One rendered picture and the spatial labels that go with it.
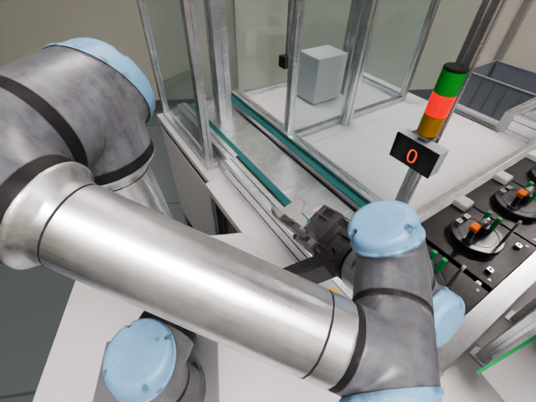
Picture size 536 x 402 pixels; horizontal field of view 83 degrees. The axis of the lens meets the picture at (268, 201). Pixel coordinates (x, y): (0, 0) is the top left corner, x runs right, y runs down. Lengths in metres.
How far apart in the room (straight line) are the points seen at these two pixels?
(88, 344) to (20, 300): 1.40
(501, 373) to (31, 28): 3.79
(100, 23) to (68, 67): 3.14
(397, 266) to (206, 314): 0.18
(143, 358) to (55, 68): 0.43
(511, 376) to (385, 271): 0.51
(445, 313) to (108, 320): 0.78
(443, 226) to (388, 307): 0.76
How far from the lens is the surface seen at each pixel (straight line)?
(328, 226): 0.53
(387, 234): 0.32
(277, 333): 0.24
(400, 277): 0.32
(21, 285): 2.36
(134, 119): 0.39
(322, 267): 0.51
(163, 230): 0.25
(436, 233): 1.01
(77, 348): 0.94
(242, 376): 0.81
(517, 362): 0.80
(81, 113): 0.34
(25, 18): 3.72
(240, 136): 1.36
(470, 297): 0.91
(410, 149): 0.84
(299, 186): 1.10
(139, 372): 0.58
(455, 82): 0.76
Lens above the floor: 1.64
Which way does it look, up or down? 44 degrees down
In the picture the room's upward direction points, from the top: 2 degrees clockwise
